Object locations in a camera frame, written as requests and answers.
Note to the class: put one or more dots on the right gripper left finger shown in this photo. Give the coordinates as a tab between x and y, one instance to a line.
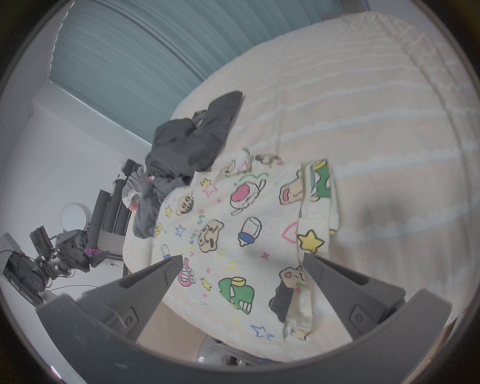
127	300

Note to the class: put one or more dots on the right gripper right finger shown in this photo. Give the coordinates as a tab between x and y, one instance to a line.
356	300

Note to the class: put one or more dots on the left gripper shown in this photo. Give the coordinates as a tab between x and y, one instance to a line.
77	251

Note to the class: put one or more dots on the white printed pyjama top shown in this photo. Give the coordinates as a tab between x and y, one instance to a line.
243	243

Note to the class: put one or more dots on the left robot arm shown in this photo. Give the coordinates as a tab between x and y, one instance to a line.
22	270

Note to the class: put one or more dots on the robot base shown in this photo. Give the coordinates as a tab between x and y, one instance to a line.
217	352

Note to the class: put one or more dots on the purple plastic bag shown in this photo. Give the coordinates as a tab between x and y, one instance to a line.
93	252

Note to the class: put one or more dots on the white trash bin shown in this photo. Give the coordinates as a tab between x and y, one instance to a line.
75	219

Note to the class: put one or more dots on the dark grey garment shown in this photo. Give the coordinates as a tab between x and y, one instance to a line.
150	213

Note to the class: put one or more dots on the light grey garment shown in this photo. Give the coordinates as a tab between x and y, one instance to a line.
133	183

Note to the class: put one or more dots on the black garment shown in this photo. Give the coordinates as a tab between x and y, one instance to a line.
195	138

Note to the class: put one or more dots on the blue-green curtain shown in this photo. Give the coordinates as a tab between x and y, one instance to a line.
243	22
93	82

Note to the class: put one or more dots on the bed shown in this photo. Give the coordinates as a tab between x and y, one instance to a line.
375	112

